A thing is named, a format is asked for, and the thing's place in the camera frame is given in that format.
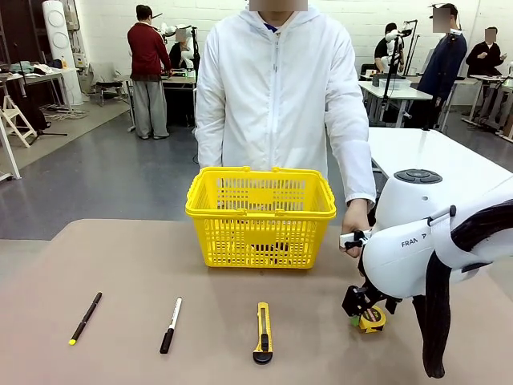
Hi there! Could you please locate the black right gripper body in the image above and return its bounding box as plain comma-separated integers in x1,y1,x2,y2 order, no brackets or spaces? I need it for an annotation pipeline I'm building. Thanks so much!
358,276,402,310

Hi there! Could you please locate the yellow tape measure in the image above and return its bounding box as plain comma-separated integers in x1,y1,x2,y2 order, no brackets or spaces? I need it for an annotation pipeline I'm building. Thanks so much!
357,304,387,334

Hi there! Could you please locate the yellow utility knife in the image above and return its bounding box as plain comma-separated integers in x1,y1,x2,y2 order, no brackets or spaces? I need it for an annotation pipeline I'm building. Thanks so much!
252,302,273,365

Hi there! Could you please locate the person's right forearm white sleeve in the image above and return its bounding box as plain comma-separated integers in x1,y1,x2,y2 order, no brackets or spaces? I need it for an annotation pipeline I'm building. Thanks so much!
195,120,228,169

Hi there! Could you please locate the person's left forearm white sleeve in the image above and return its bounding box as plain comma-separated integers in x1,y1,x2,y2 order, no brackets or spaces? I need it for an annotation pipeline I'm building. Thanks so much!
331,134,378,205

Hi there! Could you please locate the yellow plastic shopping basket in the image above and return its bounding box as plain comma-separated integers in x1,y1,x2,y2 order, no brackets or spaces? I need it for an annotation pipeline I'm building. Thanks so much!
184,166,337,270

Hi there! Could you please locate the person in white jacket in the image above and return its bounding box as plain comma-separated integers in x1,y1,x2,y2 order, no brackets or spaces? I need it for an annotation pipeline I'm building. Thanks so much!
195,0,378,209

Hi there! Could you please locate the person in navy coat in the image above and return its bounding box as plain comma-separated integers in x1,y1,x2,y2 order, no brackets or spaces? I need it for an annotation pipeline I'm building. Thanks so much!
416,2,469,130

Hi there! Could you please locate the person in black t-shirt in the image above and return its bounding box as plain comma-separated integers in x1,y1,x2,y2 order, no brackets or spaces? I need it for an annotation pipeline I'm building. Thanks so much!
374,22,401,72

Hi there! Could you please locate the seated person in black top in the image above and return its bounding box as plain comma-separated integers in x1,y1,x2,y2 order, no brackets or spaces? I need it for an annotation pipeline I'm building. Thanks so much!
466,26,505,78

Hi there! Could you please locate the person in red sweater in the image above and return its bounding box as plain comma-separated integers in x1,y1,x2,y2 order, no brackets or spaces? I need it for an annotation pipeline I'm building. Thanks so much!
127,4,172,140

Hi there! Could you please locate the person's left hand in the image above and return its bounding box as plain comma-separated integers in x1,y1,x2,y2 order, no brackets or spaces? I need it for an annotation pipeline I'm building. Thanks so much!
341,198,374,260

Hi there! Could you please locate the large white table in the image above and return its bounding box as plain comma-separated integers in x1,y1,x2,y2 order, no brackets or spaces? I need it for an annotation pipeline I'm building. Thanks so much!
366,127,513,186

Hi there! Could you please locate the white marker black cap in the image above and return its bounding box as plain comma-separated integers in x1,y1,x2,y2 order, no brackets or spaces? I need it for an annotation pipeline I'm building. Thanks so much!
159,296,184,355

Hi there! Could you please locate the white background work table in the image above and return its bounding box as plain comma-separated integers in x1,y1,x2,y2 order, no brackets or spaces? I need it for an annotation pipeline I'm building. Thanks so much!
358,79,434,129

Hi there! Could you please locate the clear plastic storage box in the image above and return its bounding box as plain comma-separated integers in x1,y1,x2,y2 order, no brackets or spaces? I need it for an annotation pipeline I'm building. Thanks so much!
378,78,414,90

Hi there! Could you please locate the black tripod stand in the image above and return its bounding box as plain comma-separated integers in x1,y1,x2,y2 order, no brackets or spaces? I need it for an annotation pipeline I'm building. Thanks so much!
380,30,406,121

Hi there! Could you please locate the white background robot on stand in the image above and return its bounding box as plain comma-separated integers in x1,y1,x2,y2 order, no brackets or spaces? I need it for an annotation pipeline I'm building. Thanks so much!
384,27,414,70

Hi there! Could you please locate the black highlighter yellow tip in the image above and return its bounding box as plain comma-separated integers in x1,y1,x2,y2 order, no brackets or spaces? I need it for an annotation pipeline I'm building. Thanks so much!
67,291,103,347

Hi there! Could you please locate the dark background workbench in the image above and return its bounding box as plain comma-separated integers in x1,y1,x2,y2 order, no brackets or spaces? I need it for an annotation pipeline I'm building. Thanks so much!
160,71,198,126

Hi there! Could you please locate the chair with grey cloth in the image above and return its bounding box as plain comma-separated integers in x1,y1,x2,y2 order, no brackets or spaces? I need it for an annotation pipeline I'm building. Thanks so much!
88,62,131,107

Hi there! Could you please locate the black floor stand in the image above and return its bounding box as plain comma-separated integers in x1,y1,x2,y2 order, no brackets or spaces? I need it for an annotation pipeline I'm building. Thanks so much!
14,42,69,146

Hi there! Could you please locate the white wooden step stool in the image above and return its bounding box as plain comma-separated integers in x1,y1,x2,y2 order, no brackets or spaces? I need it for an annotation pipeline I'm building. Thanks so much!
0,95,38,148

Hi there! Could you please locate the white tower air conditioner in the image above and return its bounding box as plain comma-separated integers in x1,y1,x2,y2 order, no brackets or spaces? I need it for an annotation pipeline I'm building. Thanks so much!
42,0,84,106

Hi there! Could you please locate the cluttered grey background table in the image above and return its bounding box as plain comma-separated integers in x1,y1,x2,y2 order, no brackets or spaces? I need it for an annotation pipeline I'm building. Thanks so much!
0,66,81,117

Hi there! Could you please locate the black right arm cable sleeve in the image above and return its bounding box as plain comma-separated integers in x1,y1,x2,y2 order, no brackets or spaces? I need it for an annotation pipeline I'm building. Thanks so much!
412,200,513,380

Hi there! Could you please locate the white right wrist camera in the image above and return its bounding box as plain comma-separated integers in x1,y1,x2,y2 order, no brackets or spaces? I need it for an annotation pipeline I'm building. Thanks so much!
339,229,374,250

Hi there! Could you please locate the white metal table frame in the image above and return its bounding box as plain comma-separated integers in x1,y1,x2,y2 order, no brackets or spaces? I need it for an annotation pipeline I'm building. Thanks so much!
0,115,23,181

